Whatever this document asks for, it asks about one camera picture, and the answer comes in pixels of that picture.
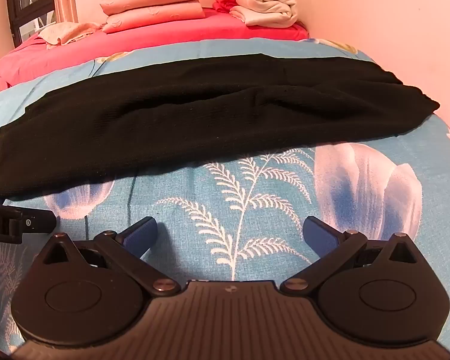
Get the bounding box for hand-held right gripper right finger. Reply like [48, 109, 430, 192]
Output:
[280, 216, 422, 297]

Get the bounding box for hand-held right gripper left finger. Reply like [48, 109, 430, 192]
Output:
[34, 216, 181, 296]

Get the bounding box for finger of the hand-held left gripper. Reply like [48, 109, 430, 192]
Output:
[22, 210, 58, 234]

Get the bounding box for black pants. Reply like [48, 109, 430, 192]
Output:
[0, 53, 441, 201]

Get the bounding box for blue floral blanket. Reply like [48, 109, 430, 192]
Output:
[0, 37, 450, 353]

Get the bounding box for cream lace cloth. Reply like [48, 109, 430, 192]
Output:
[37, 21, 105, 46]

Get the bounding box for pink bed sheet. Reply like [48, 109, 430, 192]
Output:
[0, 7, 310, 96]

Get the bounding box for dark framed window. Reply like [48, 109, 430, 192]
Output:
[5, 0, 56, 44]

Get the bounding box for cream folded blanket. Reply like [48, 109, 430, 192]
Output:
[229, 0, 299, 29]

